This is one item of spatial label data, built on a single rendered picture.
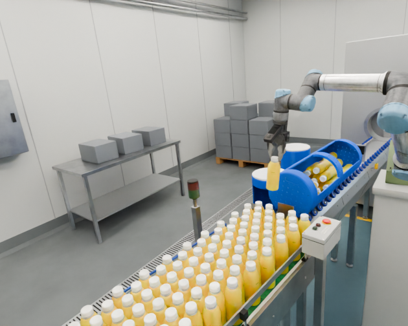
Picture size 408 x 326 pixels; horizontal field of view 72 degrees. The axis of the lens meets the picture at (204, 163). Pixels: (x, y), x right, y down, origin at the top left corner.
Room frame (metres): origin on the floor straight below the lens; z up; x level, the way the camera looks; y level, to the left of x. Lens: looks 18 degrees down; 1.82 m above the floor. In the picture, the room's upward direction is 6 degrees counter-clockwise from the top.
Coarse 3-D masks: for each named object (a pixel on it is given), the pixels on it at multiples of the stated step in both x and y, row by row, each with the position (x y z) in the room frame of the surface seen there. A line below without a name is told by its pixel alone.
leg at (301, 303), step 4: (304, 292) 1.46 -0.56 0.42; (300, 296) 1.46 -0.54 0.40; (304, 296) 1.46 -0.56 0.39; (300, 300) 1.46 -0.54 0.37; (304, 300) 1.46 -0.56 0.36; (300, 304) 1.46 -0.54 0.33; (304, 304) 1.46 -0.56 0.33; (300, 308) 1.46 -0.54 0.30; (304, 308) 1.46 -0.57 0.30; (300, 312) 1.45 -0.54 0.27; (304, 312) 1.46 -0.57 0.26; (300, 316) 1.45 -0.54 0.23; (304, 316) 1.46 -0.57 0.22; (300, 320) 1.45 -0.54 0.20; (304, 320) 1.46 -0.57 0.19; (296, 324) 1.48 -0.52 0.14; (300, 324) 1.45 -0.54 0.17; (304, 324) 1.46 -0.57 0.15
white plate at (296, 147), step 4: (288, 144) 2.82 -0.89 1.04; (292, 144) 2.81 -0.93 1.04; (296, 144) 2.79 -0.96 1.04; (300, 144) 2.78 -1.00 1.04; (304, 144) 2.76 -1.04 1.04; (288, 148) 2.68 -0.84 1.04; (292, 148) 2.66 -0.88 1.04; (296, 148) 2.65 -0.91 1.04; (300, 148) 2.64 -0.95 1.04; (304, 148) 2.62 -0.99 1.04; (308, 148) 2.62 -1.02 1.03
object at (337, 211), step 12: (372, 144) 2.89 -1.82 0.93; (384, 156) 2.59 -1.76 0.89; (384, 168) 2.79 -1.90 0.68; (360, 180) 2.07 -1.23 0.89; (372, 180) 2.45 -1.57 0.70; (348, 192) 1.88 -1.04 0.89; (360, 192) 2.12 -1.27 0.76; (336, 204) 1.71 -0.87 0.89; (348, 204) 1.91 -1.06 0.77; (276, 216) 1.57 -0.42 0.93; (324, 216) 1.58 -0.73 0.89; (336, 216) 1.70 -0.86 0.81
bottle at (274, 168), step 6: (270, 162) 1.42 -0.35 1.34; (276, 162) 1.40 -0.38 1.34; (270, 168) 1.40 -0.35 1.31; (276, 168) 1.39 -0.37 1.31; (270, 174) 1.40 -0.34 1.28; (276, 174) 1.39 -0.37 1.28; (270, 180) 1.40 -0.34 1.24; (276, 180) 1.39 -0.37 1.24; (270, 186) 1.40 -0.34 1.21; (276, 186) 1.39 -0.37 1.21
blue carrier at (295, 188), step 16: (336, 144) 2.15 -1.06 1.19; (352, 144) 2.03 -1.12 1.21; (304, 160) 1.90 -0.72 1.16; (336, 160) 1.75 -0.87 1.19; (352, 160) 2.06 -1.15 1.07; (288, 176) 1.51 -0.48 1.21; (304, 176) 1.48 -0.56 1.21; (272, 192) 1.58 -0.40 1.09; (288, 192) 1.51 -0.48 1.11; (304, 192) 1.44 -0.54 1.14; (304, 208) 1.44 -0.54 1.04
